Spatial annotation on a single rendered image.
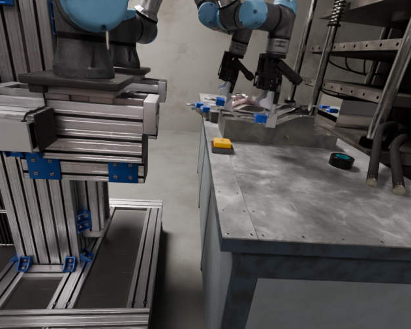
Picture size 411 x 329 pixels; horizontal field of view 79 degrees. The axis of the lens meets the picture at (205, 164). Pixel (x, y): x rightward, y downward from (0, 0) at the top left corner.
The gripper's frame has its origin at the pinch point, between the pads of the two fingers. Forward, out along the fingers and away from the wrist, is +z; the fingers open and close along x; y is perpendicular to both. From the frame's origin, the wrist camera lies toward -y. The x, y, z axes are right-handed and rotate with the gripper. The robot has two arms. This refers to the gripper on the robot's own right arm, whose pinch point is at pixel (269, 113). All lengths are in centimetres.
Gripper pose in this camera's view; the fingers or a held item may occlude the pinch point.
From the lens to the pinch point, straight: 97.3
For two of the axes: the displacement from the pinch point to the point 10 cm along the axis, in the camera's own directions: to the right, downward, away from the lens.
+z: -1.0, 9.1, 3.9
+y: -9.9, -0.8, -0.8
